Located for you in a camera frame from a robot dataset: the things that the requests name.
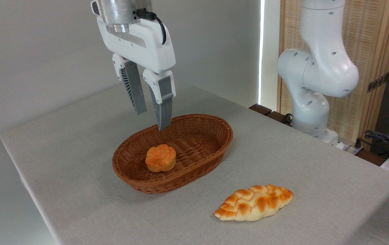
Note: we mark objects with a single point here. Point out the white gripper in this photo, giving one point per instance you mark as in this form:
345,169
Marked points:
147,47

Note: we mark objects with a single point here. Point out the long braided bread loaf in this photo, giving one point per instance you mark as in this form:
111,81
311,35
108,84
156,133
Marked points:
254,203

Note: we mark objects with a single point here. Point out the brown wicker oval basket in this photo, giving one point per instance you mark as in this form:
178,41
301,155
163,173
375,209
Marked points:
198,136

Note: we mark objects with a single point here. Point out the round orange bread roll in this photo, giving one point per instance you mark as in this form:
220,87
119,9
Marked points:
160,158

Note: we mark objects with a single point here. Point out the grey tablecloth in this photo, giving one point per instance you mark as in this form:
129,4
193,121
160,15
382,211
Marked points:
79,153

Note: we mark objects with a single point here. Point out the white power strip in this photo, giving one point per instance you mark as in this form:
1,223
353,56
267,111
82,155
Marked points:
351,148

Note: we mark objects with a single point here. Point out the dark metal screen hinge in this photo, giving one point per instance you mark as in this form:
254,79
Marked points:
378,82

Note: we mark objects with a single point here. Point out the bamboo wooden folding screen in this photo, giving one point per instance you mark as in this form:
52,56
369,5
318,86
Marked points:
371,34

